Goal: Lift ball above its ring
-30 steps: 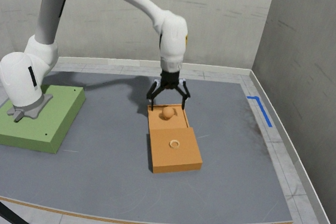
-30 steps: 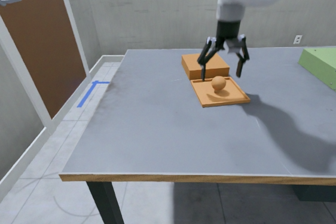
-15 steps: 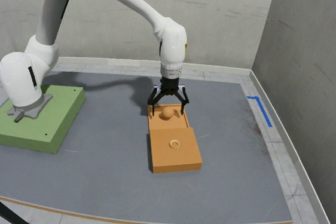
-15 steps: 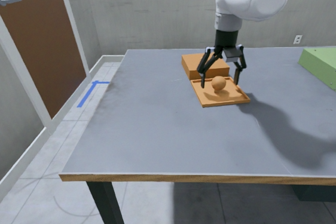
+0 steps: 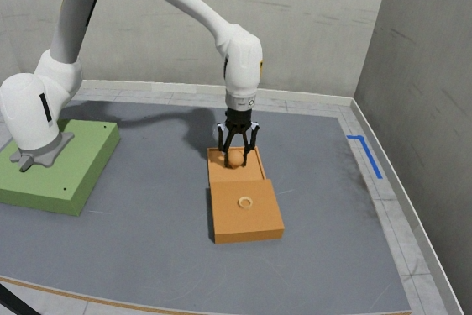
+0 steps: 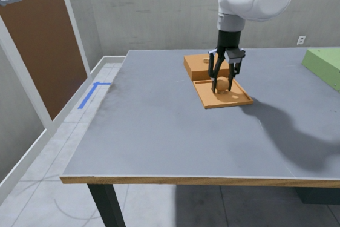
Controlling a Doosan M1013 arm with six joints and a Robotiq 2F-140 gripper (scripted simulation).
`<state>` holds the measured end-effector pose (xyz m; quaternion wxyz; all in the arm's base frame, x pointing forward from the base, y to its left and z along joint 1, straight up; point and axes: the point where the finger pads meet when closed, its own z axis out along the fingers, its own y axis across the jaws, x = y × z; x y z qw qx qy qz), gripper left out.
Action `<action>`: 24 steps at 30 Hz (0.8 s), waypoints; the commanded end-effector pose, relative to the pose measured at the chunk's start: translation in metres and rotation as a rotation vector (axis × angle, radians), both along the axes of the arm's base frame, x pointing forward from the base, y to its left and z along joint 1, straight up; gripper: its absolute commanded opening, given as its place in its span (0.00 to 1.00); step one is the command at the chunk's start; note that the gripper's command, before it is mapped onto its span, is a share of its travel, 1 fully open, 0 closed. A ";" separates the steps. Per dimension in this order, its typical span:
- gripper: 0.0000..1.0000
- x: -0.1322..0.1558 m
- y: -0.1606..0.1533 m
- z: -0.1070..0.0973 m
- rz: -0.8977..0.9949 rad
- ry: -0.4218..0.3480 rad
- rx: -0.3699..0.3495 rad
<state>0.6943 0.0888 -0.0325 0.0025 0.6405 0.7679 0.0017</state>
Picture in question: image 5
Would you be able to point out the tan ball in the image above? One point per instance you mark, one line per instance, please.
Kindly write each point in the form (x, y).
(235, 158)

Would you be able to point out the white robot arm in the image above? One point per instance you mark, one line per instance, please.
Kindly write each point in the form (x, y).
(31, 107)

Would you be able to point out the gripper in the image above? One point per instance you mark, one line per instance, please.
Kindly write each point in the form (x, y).
(237, 122)

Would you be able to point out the brown square box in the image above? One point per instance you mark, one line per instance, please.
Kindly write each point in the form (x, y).
(234, 222)

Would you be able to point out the tan rimmed tray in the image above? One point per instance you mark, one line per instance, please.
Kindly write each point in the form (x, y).
(218, 172)

